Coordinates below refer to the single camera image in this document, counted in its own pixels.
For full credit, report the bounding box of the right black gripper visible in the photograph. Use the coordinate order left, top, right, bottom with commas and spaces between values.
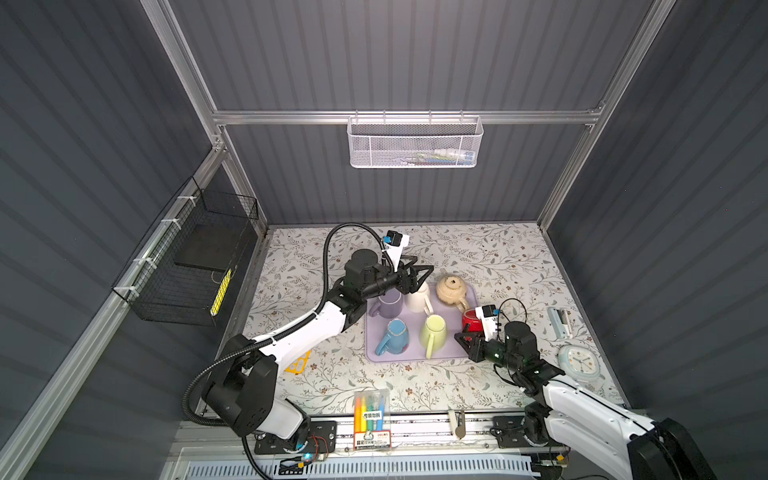
455, 330, 520, 374

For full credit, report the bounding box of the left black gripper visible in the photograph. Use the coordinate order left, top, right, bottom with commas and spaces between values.
360, 254, 431, 305

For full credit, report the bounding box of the red mug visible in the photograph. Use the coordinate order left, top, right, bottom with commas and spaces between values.
462, 309, 484, 333

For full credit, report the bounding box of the light green mug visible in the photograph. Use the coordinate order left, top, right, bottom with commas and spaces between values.
419, 314, 448, 359

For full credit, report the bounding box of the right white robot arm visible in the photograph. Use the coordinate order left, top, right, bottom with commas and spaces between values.
454, 321, 716, 479

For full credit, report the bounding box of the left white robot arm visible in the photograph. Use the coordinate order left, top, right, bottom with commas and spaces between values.
199, 249, 434, 450

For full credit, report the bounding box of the white mug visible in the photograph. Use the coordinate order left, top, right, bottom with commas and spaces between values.
405, 283, 434, 316

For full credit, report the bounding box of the purple mug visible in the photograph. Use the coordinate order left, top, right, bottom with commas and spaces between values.
368, 289, 403, 319

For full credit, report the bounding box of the blue dotted mug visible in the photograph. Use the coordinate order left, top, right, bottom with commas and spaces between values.
374, 318, 410, 356

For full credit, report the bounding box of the lavender plastic tray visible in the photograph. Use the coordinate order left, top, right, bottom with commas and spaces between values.
364, 282, 492, 364

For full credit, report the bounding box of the white round clock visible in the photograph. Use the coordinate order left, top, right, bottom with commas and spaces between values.
557, 345, 601, 382

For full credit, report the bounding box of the pack of coloured markers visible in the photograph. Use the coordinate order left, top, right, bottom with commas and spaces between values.
353, 390, 392, 451

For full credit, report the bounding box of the yellow calculator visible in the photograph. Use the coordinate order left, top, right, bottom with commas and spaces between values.
285, 351, 311, 375

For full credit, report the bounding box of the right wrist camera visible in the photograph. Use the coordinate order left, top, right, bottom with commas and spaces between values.
475, 304, 499, 342

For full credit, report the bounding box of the white wire mesh basket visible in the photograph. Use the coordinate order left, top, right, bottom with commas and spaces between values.
346, 114, 484, 169

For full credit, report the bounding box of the black corrugated cable hose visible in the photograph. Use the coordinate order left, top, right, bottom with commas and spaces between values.
181, 222, 388, 480

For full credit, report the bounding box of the black wire basket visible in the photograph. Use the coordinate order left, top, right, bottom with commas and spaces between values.
113, 179, 260, 326

